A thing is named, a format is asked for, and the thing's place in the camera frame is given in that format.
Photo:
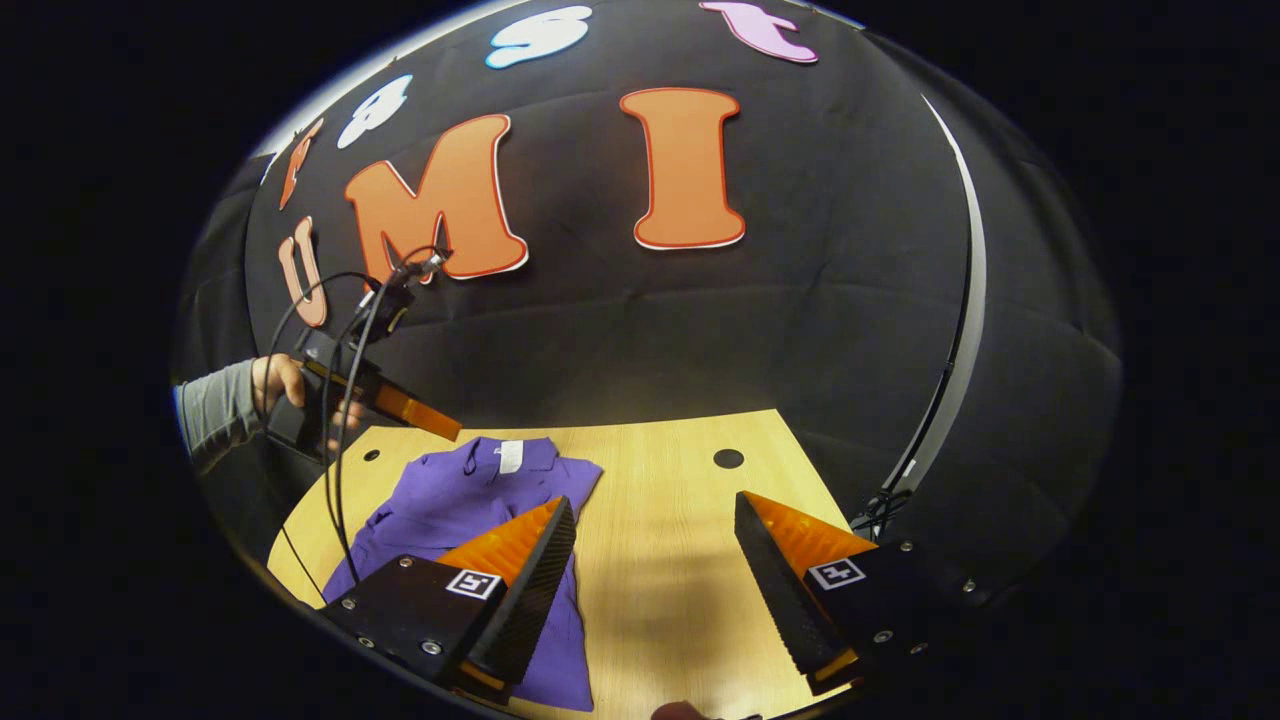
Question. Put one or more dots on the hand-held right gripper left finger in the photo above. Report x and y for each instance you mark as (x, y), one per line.
(535, 600)

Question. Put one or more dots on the black backdrop cloth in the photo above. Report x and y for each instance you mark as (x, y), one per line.
(800, 330)

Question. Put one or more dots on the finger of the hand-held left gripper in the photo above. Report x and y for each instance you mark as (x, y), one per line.
(420, 412)

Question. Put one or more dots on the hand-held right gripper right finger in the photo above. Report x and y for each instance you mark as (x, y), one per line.
(780, 590)

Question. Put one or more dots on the purple knit collared sweater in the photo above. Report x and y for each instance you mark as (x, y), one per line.
(460, 490)

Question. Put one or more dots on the white curved pole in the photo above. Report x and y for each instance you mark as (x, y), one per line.
(975, 250)

